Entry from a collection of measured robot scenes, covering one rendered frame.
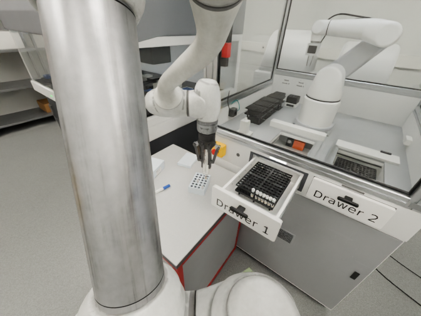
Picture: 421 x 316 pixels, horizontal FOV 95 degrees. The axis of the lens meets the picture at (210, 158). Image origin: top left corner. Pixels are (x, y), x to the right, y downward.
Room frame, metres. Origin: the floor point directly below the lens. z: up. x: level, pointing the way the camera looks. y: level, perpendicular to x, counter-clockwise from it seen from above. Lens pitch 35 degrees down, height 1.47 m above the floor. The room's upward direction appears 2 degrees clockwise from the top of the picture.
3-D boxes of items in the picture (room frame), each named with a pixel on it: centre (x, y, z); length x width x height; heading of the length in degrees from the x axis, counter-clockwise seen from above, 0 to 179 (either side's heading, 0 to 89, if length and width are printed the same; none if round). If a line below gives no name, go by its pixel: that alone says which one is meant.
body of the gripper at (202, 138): (0.76, 0.02, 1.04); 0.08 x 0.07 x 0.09; 76
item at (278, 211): (0.67, -0.26, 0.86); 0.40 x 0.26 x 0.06; 144
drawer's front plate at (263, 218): (0.50, -0.13, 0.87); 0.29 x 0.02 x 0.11; 54
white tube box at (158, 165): (0.85, 0.33, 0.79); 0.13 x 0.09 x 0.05; 162
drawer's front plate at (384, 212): (0.58, -0.58, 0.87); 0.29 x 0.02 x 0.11; 54
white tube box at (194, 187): (0.75, 0.05, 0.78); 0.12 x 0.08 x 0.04; 166
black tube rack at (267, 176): (0.66, -0.25, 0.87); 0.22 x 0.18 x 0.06; 144
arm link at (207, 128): (0.76, 0.02, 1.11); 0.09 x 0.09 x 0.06
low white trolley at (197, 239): (0.76, 0.19, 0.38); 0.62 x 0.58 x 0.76; 54
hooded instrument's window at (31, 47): (2.04, 0.86, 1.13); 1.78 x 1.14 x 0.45; 54
